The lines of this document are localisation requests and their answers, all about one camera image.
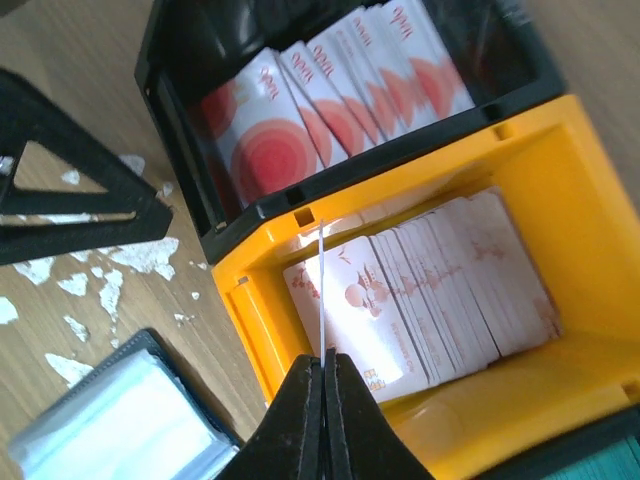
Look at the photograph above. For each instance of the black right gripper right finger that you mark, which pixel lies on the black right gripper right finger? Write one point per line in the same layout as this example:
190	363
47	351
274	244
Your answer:
359	442

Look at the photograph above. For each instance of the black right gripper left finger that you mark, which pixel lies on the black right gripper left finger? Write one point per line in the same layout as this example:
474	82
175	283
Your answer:
287	443

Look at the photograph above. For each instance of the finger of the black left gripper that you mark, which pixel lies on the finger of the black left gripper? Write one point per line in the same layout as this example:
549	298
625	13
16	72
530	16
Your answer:
138	215

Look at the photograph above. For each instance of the blue card holder wallet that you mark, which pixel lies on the blue card holder wallet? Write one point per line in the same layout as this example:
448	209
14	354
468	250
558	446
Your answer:
134	416

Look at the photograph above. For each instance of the white blossom VIP card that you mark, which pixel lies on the white blossom VIP card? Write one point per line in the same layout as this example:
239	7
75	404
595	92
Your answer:
321	290

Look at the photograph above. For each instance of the black left card bin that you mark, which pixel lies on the black left card bin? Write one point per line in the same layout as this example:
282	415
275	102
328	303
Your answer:
191	48

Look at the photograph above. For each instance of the black card bin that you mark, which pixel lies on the black card bin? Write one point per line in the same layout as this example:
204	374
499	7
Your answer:
568	448
191	48

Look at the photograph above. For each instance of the black right card bin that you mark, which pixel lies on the black right card bin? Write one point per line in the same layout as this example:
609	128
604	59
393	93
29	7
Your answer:
568	448

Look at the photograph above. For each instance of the teal card stack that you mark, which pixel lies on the teal card stack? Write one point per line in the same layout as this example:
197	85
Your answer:
619	461

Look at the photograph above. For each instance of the red white card stack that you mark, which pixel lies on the red white card stack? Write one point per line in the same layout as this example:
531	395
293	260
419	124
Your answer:
376	74

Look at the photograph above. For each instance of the yellow middle card bin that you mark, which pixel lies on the yellow middle card bin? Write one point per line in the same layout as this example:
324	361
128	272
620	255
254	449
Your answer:
582	235

